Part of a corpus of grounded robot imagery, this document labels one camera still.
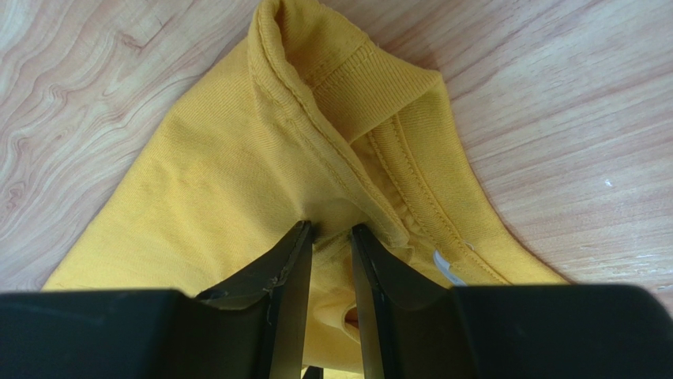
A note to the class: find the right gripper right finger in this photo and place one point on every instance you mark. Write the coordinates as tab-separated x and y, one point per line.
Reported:
409	326

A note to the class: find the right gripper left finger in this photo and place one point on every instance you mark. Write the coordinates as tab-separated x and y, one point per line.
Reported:
252	324

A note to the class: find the yellow t shirt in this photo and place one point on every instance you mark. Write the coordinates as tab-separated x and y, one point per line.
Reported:
305	119

